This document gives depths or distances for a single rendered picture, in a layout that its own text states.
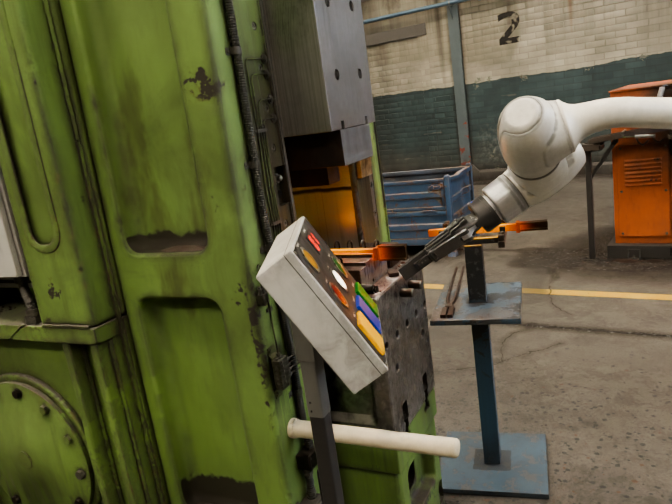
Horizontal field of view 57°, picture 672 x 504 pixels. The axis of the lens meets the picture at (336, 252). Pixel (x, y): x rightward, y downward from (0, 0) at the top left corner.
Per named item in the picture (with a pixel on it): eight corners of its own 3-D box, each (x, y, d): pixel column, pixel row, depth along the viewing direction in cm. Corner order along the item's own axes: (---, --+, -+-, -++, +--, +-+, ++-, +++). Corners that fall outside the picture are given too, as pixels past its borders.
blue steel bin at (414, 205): (480, 234, 609) (473, 161, 593) (457, 256, 541) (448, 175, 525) (370, 238, 666) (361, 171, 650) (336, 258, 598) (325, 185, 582)
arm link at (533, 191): (504, 184, 137) (492, 156, 126) (563, 140, 134) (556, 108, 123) (534, 218, 131) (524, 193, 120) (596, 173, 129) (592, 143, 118)
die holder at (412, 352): (435, 385, 209) (421, 258, 199) (396, 445, 177) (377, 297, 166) (293, 374, 235) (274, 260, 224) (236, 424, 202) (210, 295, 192)
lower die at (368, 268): (388, 271, 189) (384, 244, 187) (362, 292, 172) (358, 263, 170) (272, 272, 208) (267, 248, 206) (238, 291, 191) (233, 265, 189)
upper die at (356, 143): (373, 155, 181) (369, 123, 179) (345, 165, 164) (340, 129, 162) (254, 167, 200) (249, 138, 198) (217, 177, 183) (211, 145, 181)
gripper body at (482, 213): (507, 225, 127) (470, 252, 128) (497, 218, 135) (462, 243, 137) (486, 196, 126) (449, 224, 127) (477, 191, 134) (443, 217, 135)
